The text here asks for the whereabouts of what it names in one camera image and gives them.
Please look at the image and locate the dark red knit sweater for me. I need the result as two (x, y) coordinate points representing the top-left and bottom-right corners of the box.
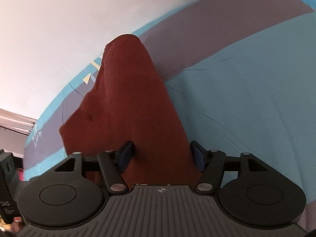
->
(59, 34), (200, 187)

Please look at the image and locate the blue and purple bedsheet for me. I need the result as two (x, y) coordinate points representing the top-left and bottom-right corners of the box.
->
(135, 0), (315, 230)

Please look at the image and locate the white window frame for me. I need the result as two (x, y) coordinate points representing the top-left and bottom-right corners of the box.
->
(1, 109), (36, 158)

